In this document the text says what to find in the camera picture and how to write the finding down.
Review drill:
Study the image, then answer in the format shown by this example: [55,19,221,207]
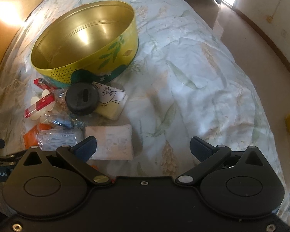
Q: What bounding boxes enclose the floral quilt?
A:
[0,0,290,223]

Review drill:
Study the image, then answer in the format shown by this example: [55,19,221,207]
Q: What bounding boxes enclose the rabbit print tissue pack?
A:
[93,81,128,120]

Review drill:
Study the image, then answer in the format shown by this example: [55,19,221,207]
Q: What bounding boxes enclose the white tissue pack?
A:
[84,124,134,160]

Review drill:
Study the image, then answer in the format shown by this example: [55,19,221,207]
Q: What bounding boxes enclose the yellow blanket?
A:
[0,0,58,95]

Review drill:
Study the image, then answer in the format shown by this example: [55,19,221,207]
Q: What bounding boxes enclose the round yellow tin container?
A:
[30,0,139,89]

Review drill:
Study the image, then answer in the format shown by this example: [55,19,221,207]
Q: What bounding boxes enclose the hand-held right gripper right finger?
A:
[175,136,273,186]

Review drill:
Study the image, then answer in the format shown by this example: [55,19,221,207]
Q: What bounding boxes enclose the orange packet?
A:
[24,123,51,150]

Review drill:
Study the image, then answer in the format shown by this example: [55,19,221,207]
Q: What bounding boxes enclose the blue candy wrapper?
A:
[48,116,84,128]

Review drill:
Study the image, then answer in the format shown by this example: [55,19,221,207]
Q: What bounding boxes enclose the black round puck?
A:
[65,83,99,116]

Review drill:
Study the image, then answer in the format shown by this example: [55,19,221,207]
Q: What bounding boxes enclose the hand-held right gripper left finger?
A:
[17,136,110,187]

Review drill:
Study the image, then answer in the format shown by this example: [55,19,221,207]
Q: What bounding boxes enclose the small red lighter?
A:
[33,78,47,89]

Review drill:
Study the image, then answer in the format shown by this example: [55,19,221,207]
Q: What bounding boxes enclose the clear wet wipe packet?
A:
[36,129,81,150]

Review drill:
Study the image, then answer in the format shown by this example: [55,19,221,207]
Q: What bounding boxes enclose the white flower-shaped ornament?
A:
[30,89,56,122]

